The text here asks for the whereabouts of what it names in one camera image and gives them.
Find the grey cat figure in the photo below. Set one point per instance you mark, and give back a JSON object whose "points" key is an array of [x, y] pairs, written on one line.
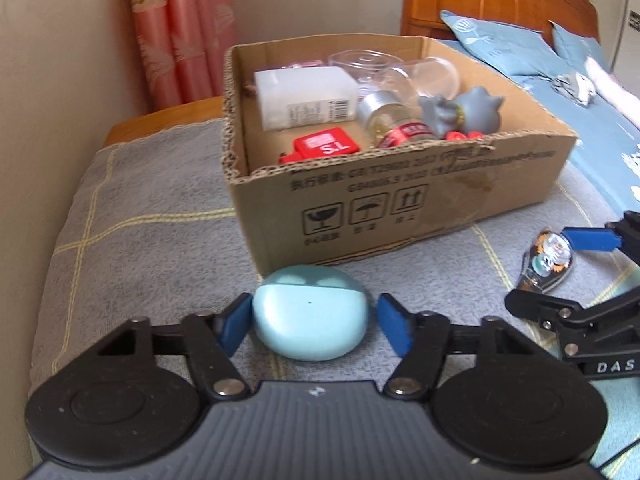
{"points": [[470, 110]]}

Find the light blue earbud case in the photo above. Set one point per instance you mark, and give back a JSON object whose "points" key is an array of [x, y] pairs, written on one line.
{"points": [[310, 320]]}

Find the printed nail clipper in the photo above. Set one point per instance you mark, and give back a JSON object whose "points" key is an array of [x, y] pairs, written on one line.
{"points": [[547, 265]]}

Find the blue bed sheet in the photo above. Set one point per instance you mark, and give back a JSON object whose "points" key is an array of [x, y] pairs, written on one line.
{"points": [[605, 150]]}

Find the cardboard box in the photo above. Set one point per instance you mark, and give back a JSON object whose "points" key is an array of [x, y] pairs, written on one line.
{"points": [[400, 200]]}

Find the clear plastic cup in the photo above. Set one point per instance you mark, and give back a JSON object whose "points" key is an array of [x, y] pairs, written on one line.
{"points": [[430, 77]]}

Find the clear plastic container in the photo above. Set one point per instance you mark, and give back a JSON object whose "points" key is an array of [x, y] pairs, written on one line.
{"points": [[365, 62]]}

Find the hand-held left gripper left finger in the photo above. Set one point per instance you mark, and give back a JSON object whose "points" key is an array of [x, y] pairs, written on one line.
{"points": [[235, 322]]}

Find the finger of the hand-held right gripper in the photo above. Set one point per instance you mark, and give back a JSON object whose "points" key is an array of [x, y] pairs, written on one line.
{"points": [[540, 307], [590, 239]]}

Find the pink curtain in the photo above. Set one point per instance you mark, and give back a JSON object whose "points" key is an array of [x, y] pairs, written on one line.
{"points": [[185, 35]]}

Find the silver foil packet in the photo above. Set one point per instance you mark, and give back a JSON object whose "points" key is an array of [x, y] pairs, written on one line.
{"points": [[575, 87]]}

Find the white towel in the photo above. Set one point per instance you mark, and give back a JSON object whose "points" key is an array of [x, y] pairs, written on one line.
{"points": [[615, 90]]}

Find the pink clear small box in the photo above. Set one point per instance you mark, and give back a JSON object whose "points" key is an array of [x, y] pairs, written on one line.
{"points": [[302, 64]]}

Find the white plastic bottle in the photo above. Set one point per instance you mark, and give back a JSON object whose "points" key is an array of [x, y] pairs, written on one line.
{"points": [[305, 92]]}

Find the red wooden toy train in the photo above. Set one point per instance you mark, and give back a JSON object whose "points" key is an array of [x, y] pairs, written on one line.
{"points": [[325, 146]]}

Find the grey checked blanket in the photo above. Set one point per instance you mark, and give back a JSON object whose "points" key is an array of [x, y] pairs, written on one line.
{"points": [[150, 240]]}

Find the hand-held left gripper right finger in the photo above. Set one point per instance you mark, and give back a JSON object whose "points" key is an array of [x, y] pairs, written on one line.
{"points": [[395, 325]]}

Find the large blue pillow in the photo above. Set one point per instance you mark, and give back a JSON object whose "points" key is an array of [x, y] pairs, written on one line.
{"points": [[500, 45]]}

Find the glass jar with red label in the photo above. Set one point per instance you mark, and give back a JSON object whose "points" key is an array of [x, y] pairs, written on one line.
{"points": [[395, 120]]}

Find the small blue pillow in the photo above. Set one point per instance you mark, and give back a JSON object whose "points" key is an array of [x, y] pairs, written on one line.
{"points": [[580, 47]]}

